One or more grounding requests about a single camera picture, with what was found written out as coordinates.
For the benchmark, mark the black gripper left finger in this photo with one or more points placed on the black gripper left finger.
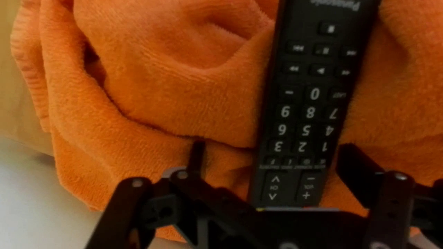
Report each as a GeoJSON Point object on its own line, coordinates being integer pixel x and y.
{"type": "Point", "coordinates": [132, 208]}

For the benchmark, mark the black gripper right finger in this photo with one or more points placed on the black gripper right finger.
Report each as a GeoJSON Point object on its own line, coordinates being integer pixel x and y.
{"type": "Point", "coordinates": [391, 202]}

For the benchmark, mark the orange towel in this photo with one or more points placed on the orange towel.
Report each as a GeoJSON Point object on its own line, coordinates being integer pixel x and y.
{"type": "Point", "coordinates": [160, 92]}

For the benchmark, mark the black Panasonic remote control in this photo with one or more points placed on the black Panasonic remote control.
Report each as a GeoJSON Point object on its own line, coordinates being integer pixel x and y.
{"type": "Point", "coordinates": [308, 101]}

